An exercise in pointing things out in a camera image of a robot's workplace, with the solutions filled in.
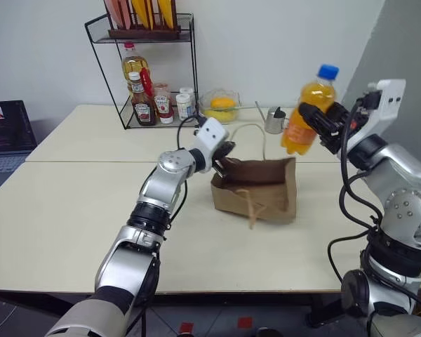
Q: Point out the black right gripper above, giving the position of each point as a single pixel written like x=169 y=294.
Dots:
x=338 y=119

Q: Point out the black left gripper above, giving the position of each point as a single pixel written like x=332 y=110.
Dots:
x=226 y=149

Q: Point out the orange soda bottle blue cap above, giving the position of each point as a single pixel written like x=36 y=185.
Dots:
x=298 y=137

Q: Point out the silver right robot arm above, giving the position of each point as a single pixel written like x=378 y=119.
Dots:
x=403 y=168

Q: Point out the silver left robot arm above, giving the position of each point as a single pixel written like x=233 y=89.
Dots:
x=168 y=175

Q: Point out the steel spouted oil pot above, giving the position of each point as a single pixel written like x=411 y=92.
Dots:
x=275 y=124

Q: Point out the yellow fruit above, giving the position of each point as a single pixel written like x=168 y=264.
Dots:
x=219 y=116

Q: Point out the orange round fruit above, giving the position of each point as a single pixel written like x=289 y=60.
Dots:
x=222 y=102

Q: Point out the clear glass fruit bowl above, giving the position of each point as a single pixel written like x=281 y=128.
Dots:
x=205 y=103

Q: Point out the squeeze ketchup bottle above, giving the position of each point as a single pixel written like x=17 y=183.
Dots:
x=162 y=103

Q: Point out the glass ketchup bottle white cap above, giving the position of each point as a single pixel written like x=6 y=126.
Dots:
x=143 y=112

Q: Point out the red floor marker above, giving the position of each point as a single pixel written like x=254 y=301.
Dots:
x=186 y=328
x=244 y=322

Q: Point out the brown wooden plate holder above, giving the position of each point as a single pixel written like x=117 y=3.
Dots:
x=144 y=34

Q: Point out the yellow plate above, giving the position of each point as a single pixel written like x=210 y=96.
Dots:
x=144 y=12
x=166 y=12

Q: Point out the dark rounded shape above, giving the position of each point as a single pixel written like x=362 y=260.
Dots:
x=266 y=332

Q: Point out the pink plate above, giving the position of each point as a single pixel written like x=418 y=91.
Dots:
x=117 y=12

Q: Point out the dark grey laptop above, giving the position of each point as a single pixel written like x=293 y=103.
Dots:
x=7 y=140

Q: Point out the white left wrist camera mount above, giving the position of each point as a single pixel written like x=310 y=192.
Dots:
x=210 y=135

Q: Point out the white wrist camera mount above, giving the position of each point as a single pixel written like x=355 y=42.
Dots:
x=389 y=105
x=210 y=135

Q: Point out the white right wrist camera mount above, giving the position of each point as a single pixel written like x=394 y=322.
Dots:
x=389 y=105

